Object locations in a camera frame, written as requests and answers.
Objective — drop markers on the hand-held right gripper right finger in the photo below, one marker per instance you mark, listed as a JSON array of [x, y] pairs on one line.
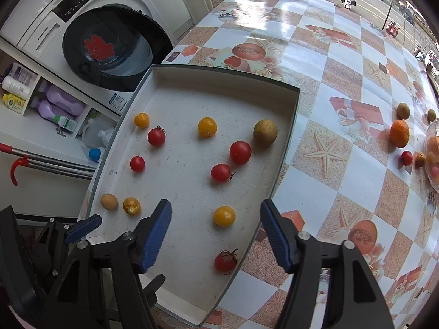
[[274, 234]]

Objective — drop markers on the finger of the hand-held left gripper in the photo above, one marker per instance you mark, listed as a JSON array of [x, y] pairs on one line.
[[156, 283], [84, 225]]

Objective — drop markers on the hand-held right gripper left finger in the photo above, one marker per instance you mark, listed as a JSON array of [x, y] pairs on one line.
[[156, 238]]

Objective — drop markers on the yellow cherry tomato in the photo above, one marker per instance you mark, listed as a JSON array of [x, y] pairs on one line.
[[224, 216], [207, 127]]

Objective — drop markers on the small orange cherry tomato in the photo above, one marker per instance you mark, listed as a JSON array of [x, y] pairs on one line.
[[141, 120]]

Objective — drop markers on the white cardboard tray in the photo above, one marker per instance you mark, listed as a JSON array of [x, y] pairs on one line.
[[192, 102]]

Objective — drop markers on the clear glass bowl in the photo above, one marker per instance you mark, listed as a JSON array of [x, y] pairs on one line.
[[433, 181]]

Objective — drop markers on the blue capped bottle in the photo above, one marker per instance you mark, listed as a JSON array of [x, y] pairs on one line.
[[96, 154]]

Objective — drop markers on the checkered printed tablecloth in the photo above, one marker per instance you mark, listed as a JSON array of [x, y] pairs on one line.
[[343, 178]]

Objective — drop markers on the clear plastic jug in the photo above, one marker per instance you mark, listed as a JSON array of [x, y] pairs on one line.
[[94, 133]]

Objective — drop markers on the white shelf unit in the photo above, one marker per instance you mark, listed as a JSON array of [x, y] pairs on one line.
[[44, 140]]

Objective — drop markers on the small white green bottle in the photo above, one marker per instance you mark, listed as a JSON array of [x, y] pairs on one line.
[[67, 124]]

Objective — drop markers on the purple detergent bottle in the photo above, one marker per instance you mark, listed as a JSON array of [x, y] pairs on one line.
[[65, 101], [46, 110]]

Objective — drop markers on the yellow green bottle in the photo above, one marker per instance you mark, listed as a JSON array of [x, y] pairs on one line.
[[13, 103]]

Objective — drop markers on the mandarin orange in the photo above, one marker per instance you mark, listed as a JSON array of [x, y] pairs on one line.
[[399, 133]]

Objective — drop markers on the printed refill pouch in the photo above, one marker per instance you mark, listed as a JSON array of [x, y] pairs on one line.
[[21, 74]]

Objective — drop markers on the large orange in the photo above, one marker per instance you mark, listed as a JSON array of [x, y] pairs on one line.
[[434, 148]]

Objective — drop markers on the white washing machine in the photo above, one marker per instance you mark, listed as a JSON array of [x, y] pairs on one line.
[[41, 17]]

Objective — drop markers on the red scooter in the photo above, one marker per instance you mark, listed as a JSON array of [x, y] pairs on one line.
[[392, 29]]

